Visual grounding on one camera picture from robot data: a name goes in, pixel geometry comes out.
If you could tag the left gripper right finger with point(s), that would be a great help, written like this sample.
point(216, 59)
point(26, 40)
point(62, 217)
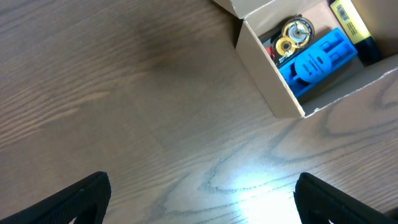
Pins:
point(320, 202)

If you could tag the blue magnetic whiteboard duster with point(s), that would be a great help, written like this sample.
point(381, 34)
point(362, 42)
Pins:
point(314, 64)

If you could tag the open cardboard box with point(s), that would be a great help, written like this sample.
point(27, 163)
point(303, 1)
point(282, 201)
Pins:
point(259, 17)

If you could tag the yellow highlighter pen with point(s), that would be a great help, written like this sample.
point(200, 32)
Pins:
point(356, 30)

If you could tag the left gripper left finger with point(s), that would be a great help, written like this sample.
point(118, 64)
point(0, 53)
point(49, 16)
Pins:
point(85, 201)

